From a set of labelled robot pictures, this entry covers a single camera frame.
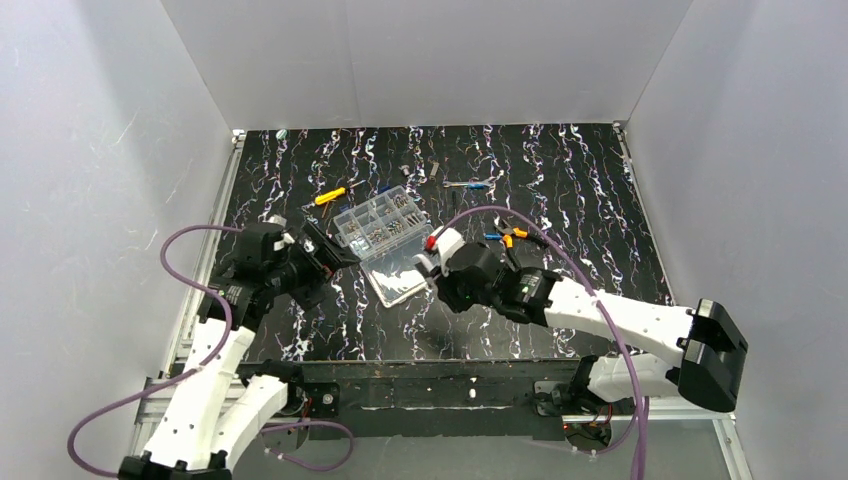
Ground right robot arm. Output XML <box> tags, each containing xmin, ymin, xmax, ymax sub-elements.
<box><xmin>418</xmin><ymin>236</ymin><xmax>749</xmax><ymax>413</ymax></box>

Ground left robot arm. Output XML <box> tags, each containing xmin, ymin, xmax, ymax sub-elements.
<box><xmin>117</xmin><ymin>222</ymin><xmax>360</xmax><ymax>479</ymax></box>

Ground orange black pliers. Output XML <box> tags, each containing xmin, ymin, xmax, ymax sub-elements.
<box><xmin>484</xmin><ymin>217</ymin><xmax>548</xmax><ymax>249</ymax></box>

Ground clear plastic organizer box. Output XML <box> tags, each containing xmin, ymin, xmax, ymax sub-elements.
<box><xmin>332</xmin><ymin>186</ymin><xmax>433</xmax><ymax>308</ymax></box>

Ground blue silver wrench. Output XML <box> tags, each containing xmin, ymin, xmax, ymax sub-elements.
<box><xmin>442</xmin><ymin>180</ymin><xmax>494</xmax><ymax>190</ymax></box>

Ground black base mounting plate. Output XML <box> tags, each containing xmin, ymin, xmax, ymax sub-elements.
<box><xmin>238</xmin><ymin>357</ymin><xmax>598</xmax><ymax>442</ymax></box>

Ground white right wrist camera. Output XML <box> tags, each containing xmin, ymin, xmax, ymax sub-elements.
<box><xmin>413</xmin><ymin>226</ymin><xmax>466</xmax><ymax>288</ymax></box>

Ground yellow handled screwdriver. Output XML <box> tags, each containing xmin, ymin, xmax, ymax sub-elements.
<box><xmin>313</xmin><ymin>180</ymin><xmax>364</xmax><ymax>206</ymax></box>

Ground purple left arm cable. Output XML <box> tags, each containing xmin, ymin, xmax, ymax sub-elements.
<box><xmin>66</xmin><ymin>223</ymin><xmax>356</xmax><ymax>478</ymax></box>

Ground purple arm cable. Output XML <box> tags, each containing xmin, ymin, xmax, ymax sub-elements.
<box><xmin>66</xmin><ymin>223</ymin><xmax>356</xmax><ymax>478</ymax></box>
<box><xmin>440</xmin><ymin>205</ymin><xmax>651</xmax><ymax>480</ymax></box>

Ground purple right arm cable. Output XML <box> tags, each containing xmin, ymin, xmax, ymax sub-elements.
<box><xmin>440</xmin><ymin>205</ymin><xmax>651</xmax><ymax>480</ymax></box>

